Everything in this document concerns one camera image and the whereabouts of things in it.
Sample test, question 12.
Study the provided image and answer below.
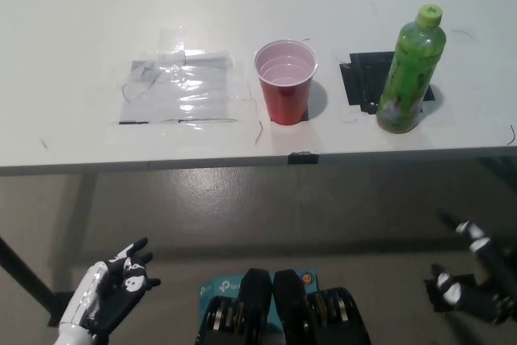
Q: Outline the black table leg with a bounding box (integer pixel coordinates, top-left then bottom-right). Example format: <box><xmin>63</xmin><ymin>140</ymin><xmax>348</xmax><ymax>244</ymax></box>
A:
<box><xmin>0</xmin><ymin>235</ymin><xmax>56</xmax><ymax>301</ymax></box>

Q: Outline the green plastic drink bottle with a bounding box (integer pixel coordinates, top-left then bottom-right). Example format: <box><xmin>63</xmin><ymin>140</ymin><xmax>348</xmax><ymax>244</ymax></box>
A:
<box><xmin>376</xmin><ymin>4</ymin><xmax>448</xmax><ymax>135</ymax></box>

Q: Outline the small black edge tape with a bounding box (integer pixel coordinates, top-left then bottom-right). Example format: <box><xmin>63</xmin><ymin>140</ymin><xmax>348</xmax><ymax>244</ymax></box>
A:
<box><xmin>288</xmin><ymin>151</ymin><xmax>320</xmax><ymax>165</ymax></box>

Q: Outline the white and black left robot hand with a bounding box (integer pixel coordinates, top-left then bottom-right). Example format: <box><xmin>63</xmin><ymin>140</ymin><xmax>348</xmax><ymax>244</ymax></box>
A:
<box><xmin>59</xmin><ymin>238</ymin><xmax>162</xmax><ymax>340</ymax></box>

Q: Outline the teal router box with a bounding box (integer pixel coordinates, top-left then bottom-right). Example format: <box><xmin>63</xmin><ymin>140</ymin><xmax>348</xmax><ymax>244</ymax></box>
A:
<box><xmin>197</xmin><ymin>270</ymin><xmax>323</xmax><ymax>345</ymax></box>

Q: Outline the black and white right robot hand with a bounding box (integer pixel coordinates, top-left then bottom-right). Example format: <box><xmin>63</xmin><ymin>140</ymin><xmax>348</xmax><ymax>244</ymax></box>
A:
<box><xmin>430</xmin><ymin>209</ymin><xmax>517</xmax><ymax>328</ymax></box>

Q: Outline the clear taped plastic sheet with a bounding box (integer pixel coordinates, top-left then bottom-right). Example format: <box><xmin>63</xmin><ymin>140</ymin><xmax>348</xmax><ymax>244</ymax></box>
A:
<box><xmin>119</xmin><ymin>48</ymin><xmax>239</xmax><ymax>124</ymax></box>

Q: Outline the red plastic cup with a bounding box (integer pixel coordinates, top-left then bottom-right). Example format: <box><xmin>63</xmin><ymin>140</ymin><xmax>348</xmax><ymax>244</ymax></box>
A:
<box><xmin>254</xmin><ymin>39</ymin><xmax>319</xmax><ymax>125</ymax></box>

